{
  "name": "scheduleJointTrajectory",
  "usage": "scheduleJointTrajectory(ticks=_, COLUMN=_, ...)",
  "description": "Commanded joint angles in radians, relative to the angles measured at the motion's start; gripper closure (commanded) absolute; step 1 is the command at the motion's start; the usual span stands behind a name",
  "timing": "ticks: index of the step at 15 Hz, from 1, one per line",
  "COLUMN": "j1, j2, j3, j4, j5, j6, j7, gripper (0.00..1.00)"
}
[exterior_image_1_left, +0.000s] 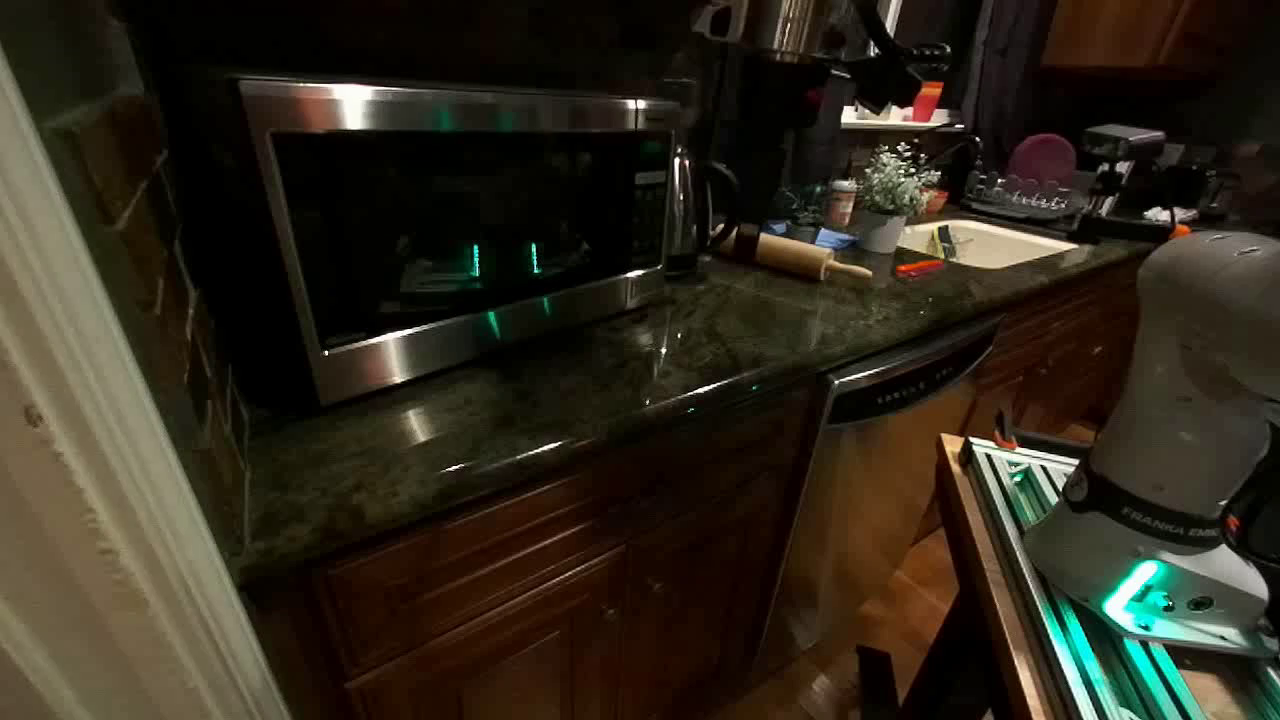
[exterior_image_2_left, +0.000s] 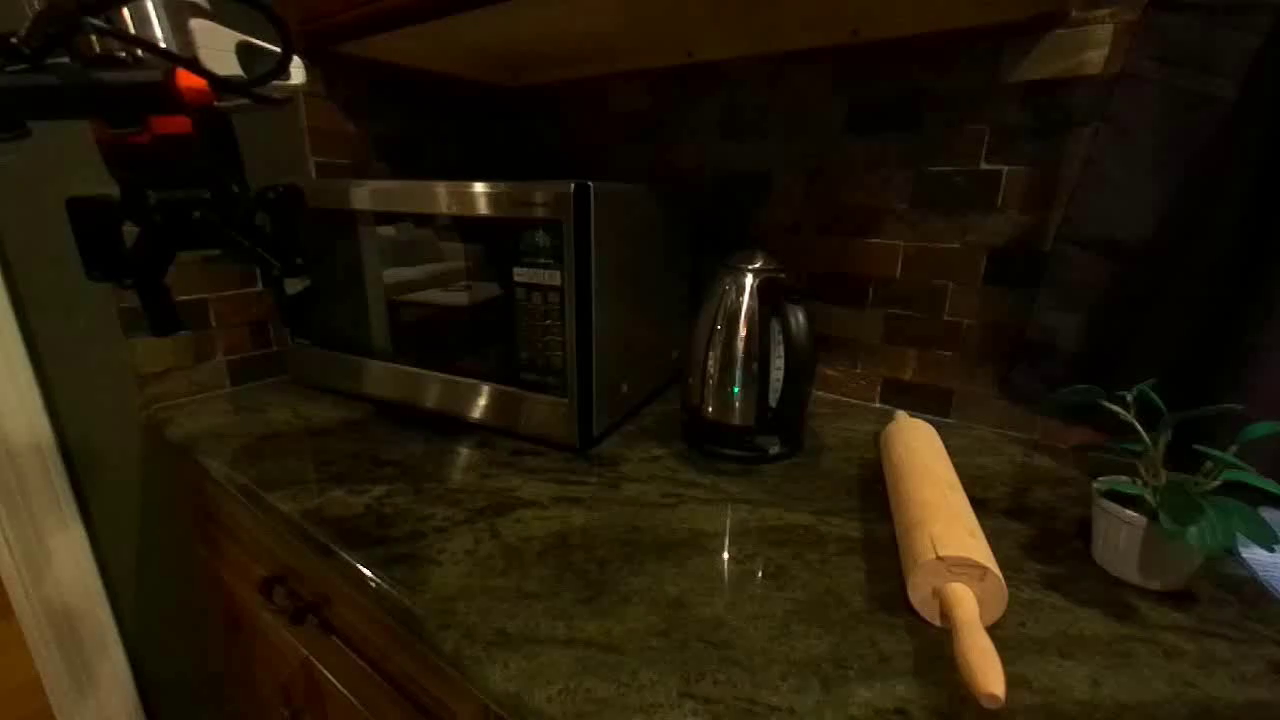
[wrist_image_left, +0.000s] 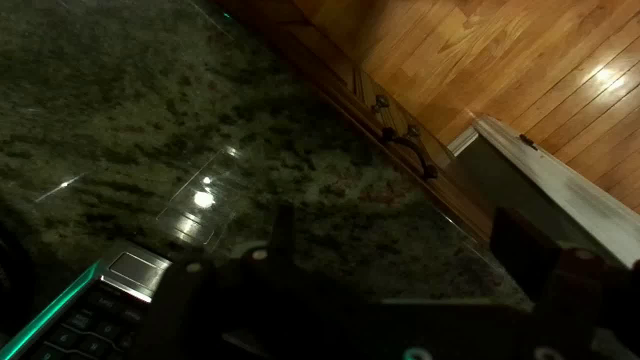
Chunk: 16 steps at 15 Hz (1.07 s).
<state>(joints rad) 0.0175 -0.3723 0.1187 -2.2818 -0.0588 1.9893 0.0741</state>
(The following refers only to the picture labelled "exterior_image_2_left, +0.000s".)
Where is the wooden rolling pin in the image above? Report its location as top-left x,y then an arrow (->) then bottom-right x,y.
880,412 -> 1007,708

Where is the wooden upper cabinet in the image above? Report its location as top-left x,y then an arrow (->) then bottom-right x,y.
282,0 -> 1148,88

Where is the robot arm with orange parts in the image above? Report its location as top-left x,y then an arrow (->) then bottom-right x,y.
0,0 -> 307,338

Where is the stainless steel microwave oven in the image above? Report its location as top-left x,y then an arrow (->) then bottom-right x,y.
290,180 -> 688,449

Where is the wooden base cabinet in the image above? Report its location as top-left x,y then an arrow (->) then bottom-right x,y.
150,435 -> 503,720

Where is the dark round cabinet knob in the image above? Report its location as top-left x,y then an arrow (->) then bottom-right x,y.
256,577 -> 329,630

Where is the stainless steel electric kettle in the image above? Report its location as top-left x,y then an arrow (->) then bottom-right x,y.
683,249 -> 818,459

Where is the green plant in white pot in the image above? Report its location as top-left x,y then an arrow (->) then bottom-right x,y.
1051,382 -> 1280,594

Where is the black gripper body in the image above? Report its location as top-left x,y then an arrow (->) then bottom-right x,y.
64,134 -> 299,338

